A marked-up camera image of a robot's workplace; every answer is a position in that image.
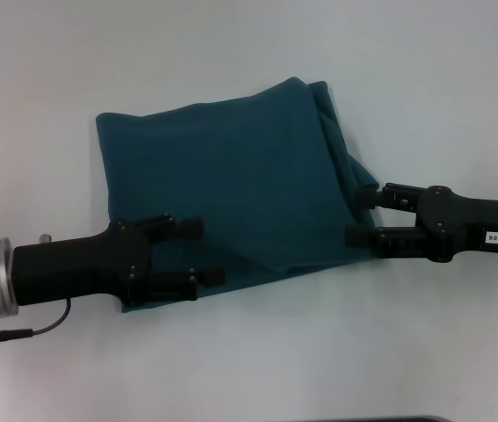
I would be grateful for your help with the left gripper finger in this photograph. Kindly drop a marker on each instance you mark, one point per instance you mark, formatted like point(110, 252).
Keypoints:
point(178, 228)
point(174, 283)

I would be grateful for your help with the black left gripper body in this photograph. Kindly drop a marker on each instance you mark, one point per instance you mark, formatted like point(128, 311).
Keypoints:
point(77, 264)

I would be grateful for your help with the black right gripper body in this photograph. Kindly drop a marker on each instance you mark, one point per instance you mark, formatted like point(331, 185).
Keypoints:
point(464, 224)

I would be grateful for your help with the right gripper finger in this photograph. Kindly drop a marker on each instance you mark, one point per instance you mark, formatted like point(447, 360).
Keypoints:
point(389, 198)
point(384, 242)

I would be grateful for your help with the teal blue printed t-shirt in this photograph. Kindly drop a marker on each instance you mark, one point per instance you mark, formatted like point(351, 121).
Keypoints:
point(231, 184)

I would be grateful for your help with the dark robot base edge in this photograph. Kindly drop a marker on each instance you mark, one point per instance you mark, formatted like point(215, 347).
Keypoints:
point(371, 419)

